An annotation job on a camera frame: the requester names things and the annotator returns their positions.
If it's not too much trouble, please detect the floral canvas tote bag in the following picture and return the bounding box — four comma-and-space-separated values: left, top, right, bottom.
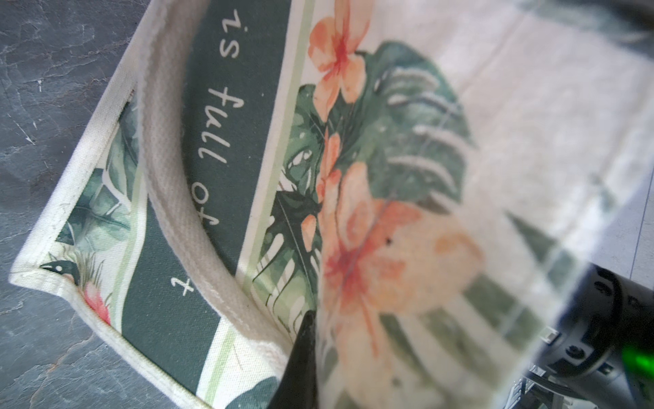
9, 1, 653, 408

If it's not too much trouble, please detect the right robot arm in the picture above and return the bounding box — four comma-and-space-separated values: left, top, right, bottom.
502, 264, 653, 408

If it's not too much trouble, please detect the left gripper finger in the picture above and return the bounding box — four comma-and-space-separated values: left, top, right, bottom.
268, 310, 318, 409

